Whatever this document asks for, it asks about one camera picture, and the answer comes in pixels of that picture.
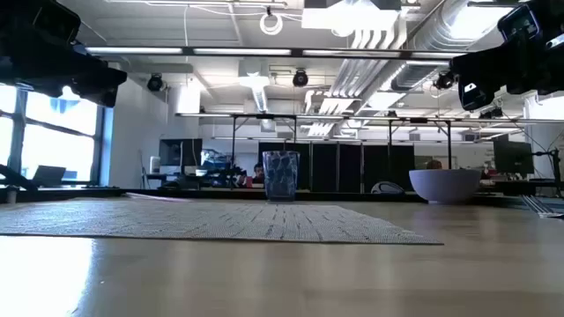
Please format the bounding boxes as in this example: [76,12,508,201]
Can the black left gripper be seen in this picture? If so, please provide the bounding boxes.
[17,41,128,108]

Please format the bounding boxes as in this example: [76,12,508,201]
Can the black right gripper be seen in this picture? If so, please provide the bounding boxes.
[449,41,564,111]

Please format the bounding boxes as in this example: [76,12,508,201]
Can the white round bowl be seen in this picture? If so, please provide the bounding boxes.
[408,168,482,205]

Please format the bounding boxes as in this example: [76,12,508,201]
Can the blue faceted plastic tumbler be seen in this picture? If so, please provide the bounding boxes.
[262,150,301,203]

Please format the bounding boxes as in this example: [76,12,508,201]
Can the grey laptop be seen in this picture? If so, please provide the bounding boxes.
[32,165,68,187]

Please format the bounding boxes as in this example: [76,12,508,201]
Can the black slanted bar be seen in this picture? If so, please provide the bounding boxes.
[0,163,40,193]

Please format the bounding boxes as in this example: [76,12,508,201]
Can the striped grey cloth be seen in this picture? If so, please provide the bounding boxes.
[521,195,564,220]

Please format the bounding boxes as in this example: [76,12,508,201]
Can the black and white rounded object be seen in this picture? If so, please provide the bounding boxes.
[370,181,405,195]

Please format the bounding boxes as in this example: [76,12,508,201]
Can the black partition panels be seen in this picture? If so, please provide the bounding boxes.
[258,142,416,193]

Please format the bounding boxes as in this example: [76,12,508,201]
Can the grey woven placemat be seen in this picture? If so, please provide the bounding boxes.
[0,196,444,246]

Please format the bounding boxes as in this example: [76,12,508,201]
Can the window with dark frame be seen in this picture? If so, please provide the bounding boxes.
[0,83,109,187]

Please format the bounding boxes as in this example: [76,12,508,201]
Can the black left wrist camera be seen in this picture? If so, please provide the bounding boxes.
[30,0,83,45]

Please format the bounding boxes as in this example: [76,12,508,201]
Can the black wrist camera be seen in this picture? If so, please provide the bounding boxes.
[30,0,83,45]
[497,3,545,44]

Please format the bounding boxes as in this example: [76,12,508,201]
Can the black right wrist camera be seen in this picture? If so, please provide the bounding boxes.
[497,3,545,44]

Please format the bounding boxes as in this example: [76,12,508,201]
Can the black metal table frame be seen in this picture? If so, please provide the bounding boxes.
[175,113,564,191]

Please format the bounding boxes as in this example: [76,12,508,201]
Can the white cable coil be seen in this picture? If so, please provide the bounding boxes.
[259,11,284,36]

